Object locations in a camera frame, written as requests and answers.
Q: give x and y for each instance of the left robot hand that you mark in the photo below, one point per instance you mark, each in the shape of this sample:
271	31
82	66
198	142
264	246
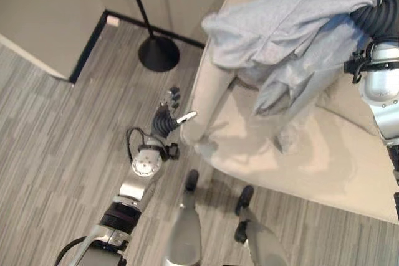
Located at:
162	122

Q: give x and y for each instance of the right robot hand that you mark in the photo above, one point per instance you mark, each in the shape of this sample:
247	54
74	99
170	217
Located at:
372	17

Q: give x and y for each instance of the light grey hooded garment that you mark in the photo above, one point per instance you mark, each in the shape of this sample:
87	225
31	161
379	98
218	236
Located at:
290	35

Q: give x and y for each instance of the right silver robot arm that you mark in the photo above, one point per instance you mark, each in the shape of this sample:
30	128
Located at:
378	88

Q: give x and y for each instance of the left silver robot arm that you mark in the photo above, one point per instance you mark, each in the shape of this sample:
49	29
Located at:
124	203

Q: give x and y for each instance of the black clothes rack stand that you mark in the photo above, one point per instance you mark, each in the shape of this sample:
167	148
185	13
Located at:
152	32

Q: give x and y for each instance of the beige sofa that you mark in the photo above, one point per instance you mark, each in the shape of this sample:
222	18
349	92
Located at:
290	141

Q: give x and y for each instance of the left silver robot leg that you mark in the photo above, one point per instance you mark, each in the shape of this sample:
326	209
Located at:
186	228

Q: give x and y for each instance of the white wall socket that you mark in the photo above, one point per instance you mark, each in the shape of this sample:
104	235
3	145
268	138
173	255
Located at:
112	20

